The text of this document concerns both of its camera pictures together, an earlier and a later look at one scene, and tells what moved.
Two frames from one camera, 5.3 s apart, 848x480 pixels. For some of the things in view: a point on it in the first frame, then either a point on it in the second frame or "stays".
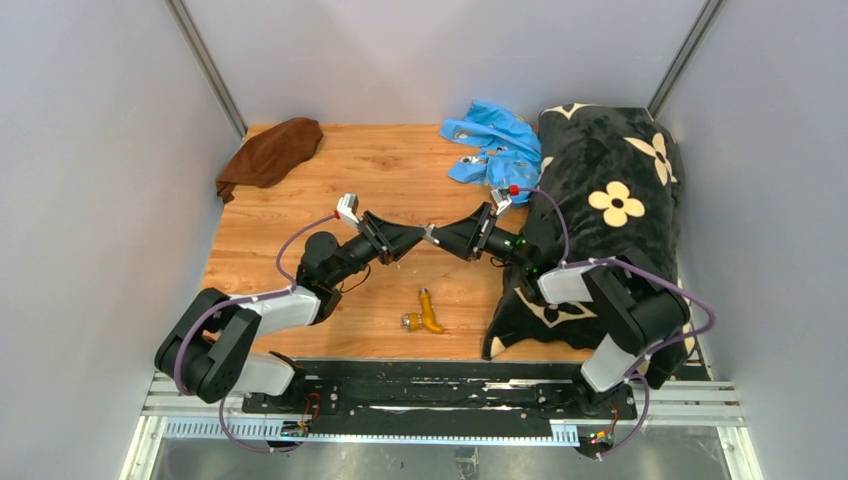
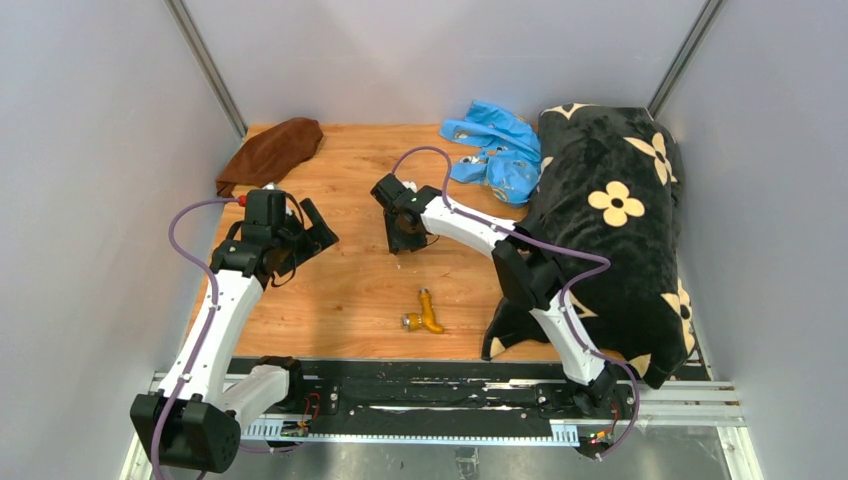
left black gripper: x=399 y=238 to x=309 y=243
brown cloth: x=267 y=153 stays
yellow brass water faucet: x=413 y=321 stays
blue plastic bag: x=509 y=154 stays
